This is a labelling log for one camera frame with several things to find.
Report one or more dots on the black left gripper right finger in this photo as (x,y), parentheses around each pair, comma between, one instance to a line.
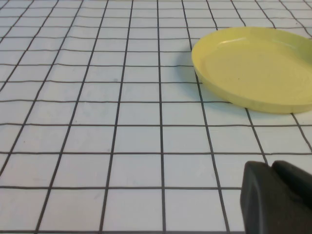
(295,178)

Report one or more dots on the yellow round plate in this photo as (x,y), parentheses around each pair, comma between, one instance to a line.
(253,73)

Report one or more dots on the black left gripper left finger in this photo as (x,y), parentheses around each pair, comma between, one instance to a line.
(268,204)

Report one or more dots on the white black-grid tablecloth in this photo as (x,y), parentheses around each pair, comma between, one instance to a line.
(97,122)

